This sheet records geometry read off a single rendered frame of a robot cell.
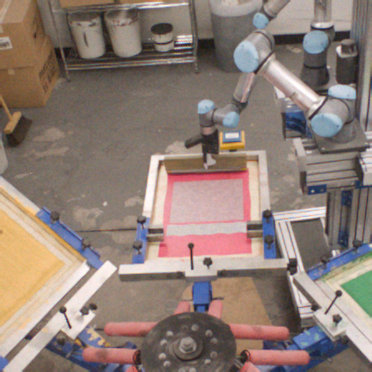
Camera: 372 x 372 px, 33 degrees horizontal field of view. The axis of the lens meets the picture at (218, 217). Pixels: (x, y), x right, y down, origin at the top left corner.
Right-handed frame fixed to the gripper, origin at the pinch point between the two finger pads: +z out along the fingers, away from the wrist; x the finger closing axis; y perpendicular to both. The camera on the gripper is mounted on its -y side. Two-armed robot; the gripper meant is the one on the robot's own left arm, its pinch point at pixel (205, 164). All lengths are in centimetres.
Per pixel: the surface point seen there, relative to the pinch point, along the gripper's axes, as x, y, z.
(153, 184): -12.8, -25.2, 1.6
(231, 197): -20.6, 12.6, 4.3
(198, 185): -10.6, -3.3, 4.8
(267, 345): -114, 25, -6
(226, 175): -3.8, 10.2, 4.5
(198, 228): -42.1, -2.6, 4.1
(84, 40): 279, -121, 68
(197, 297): -90, -1, -4
